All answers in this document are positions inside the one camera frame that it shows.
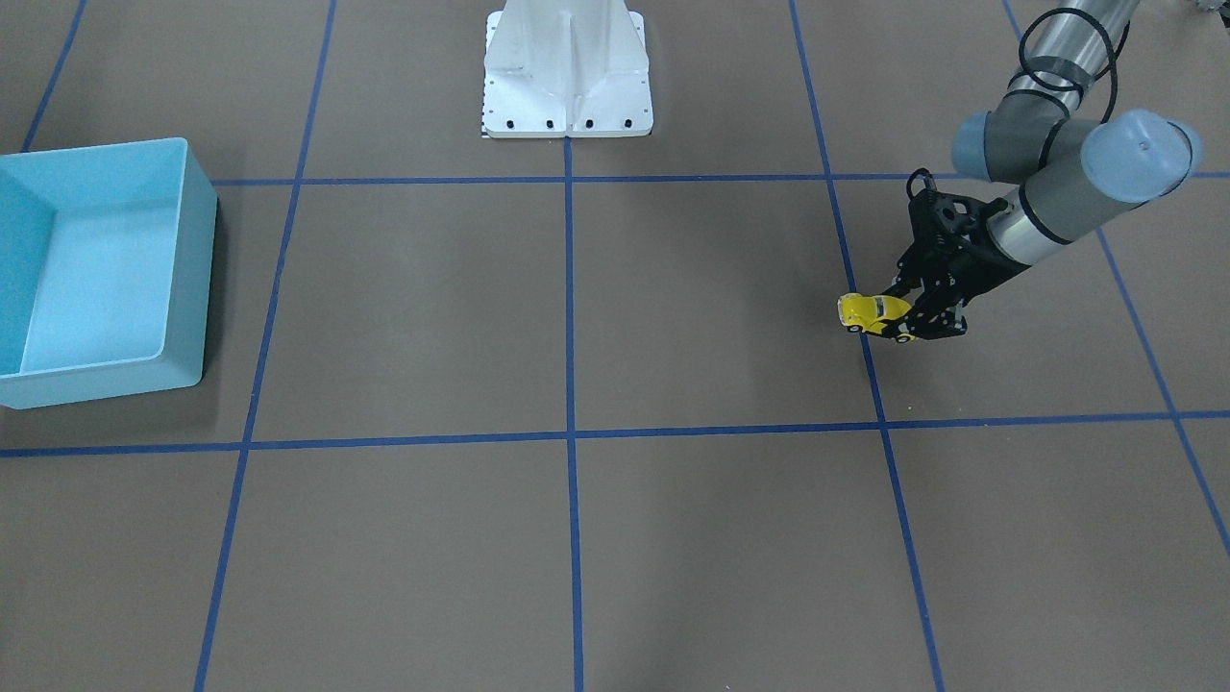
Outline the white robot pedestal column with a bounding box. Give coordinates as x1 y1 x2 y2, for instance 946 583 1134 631
480 1 654 139

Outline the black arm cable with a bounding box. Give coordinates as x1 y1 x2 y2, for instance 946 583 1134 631
907 9 1121 203

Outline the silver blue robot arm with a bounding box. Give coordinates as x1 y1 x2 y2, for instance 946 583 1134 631
839 1 1203 343

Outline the light blue plastic bin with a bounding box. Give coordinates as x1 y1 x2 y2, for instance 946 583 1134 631
1 136 218 411

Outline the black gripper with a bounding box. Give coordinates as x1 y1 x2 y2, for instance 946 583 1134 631
879 171 1027 340

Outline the yellow beetle toy car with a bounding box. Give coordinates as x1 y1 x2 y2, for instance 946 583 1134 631
836 293 918 343

